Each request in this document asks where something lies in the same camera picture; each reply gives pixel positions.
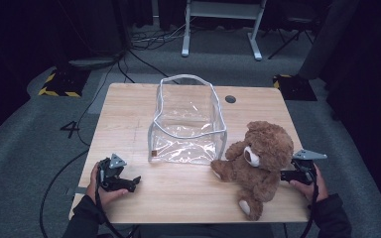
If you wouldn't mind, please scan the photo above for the person's left hand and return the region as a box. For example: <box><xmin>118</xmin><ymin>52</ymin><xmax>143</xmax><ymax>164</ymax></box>
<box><xmin>85</xmin><ymin>162</ymin><xmax>130</xmax><ymax>209</ymax></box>

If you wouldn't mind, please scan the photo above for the person's right hand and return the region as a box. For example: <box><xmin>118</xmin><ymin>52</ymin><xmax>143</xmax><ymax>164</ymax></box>
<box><xmin>289</xmin><ymin>163</ymin><xmax>329</xmax><ymax>203</ymax></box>

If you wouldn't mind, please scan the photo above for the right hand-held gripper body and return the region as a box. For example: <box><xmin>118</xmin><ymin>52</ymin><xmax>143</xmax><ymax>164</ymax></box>
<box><xmin>292</xmin><ymin>149</ymin><xmax>328</xmax><ymax>185</ymax></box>

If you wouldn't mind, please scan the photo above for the right hand-held gripper cable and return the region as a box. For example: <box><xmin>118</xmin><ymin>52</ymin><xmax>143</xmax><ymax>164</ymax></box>
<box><xmin>298</xmin><ymin>165</ymin><xmax>320</xmax><ymax>238</ymax></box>

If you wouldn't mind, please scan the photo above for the left hand-held gripper cable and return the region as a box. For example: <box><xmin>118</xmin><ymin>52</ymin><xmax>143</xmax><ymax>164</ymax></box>
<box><xmin>93</xmin><ymin>165</ymin><xmax>141</xmax><ymax>238</ymax></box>

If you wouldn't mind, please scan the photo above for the black floor cable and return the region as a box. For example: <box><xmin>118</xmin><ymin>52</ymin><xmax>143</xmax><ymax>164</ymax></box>
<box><xmin>76</xmin><ymin>63</ymin><xmax>116</xmax><ymax>147</ymax></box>
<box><xmin>39</xmin><ymin>148</ymin><xmax>90</xmax><ymax>238</ymax></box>
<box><xmin>128</xmin><ymin>49</ymin><xmax>181</xmax><ymax>85</ymax></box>

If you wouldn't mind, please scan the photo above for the brown teddy bear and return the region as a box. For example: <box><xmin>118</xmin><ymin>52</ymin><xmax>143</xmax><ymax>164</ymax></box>
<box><xmin>210</xmin><ymin>120</ymin><xmax>295</xmax><ymax>222</ymax></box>

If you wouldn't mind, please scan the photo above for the person's dark lap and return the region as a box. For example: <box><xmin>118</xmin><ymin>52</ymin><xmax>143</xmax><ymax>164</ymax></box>
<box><xmin>135</xmin><ymin>223</ymin><xmax>276</xmax><ymax>238</ymax></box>

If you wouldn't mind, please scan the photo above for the round grey stand base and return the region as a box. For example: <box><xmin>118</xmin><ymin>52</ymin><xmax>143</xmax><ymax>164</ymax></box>
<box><xmin>67</xmin><ymin>49</ymin><xmax>127</xmax><ymax>70</ymax></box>

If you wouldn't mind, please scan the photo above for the black yellow striped base plate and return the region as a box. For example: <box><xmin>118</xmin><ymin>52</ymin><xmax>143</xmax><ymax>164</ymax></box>
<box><xmin>272</xmin><ymin>73</ymin><xmax>318</xmax><ymax>102</ymax></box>
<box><xmin>38</xmin><ymin>67</ymin><xmax>92</xmax><ymax>98</ymax></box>

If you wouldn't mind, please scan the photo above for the white desk frame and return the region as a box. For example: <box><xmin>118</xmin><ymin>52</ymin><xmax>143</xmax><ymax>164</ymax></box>
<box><xmin>181</xmin><ymin>0</ymin><xmax>268</xmax><ymax>61</ymax></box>

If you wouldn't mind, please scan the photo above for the clear plastic storage bag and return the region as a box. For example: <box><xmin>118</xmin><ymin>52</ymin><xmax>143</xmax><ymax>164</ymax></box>
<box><xmin>147</xmin><ymin>73</ymin><xmax>228</xmax><ymax>166</ymax></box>

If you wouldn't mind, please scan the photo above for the grey slanted post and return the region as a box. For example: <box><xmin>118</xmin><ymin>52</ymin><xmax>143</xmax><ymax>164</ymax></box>
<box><xmin>297</xmin><ymin>0</ymin><xmax>361</xmax><ymax>80</ymax></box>

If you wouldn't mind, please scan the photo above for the hand-held gripper cable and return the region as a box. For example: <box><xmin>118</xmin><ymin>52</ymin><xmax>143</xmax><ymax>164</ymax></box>
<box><xmin>93</xmin><ymin>165</ymin><xmax>141</xmax><ymax>238</ymax></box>
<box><xmin>298</xmin><ymin>165</ymin><xmax>320</xmax><ymax>238</ymax></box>

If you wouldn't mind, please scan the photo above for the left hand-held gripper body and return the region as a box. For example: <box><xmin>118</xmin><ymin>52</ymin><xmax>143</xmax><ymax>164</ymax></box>
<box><xmin>97</xmin><ymin>153</ymin><xmax>129</xmax><ymax>193</ymax></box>

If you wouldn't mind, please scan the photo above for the bundle of floor cables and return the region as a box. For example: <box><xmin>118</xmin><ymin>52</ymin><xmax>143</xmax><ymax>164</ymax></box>
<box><xmin>130</xmin><ymin>19</ymin><xmax>196</xmax><ymax>52</ymax></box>

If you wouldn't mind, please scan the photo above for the black tripod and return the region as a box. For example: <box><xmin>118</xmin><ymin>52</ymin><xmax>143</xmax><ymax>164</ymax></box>
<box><xmin>267</xmin><ymin>16</ymin><xmax>316</xmax><ymax>60</ymax></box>

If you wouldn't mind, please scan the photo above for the grey tape strip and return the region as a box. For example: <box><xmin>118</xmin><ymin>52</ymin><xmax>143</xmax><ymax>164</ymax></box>
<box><xmin>65</xmin><ymin>185</ymin><xmax>88</xmax><ymax>196</ymax></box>

